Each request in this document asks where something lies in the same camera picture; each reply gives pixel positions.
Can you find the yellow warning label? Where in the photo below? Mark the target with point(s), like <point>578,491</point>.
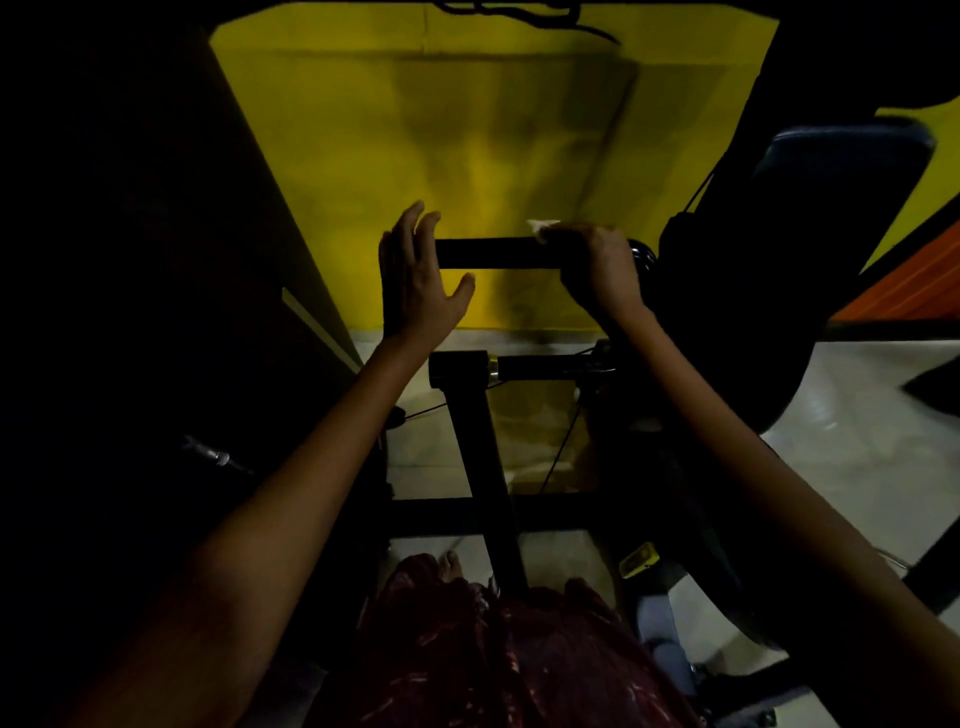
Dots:
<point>639,560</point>

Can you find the person's right hand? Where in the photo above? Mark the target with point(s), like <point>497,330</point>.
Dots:
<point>604,274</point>

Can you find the person's left hand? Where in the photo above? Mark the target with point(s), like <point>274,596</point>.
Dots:
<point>416,292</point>

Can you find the black exercise machine frame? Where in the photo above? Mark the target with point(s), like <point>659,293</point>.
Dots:
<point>480,450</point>

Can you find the person's right forearm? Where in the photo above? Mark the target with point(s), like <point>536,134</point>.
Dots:
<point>750,465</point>

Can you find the person's right fingers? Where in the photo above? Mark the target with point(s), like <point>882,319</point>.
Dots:
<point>570,236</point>

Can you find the person's red patterned clothing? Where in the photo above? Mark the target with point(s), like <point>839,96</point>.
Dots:
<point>510,660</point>

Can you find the black padded seat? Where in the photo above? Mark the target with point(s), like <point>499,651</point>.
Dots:
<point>810,247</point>

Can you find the person's left middle finger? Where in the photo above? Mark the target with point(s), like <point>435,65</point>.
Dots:
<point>409,225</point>

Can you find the silver metal pin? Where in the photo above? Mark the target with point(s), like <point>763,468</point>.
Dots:
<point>214,454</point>

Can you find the dark machine side panel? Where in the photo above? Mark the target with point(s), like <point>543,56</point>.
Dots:
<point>150,262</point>

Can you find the person's left thumb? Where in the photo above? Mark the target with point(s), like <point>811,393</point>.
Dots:
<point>459,291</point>

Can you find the person's foot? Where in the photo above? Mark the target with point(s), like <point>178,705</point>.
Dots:
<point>451,567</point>

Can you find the white cleaning cloth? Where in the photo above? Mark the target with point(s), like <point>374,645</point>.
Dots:
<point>541,226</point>

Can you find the person's left forearm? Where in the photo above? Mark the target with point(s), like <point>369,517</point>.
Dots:
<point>300,510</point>

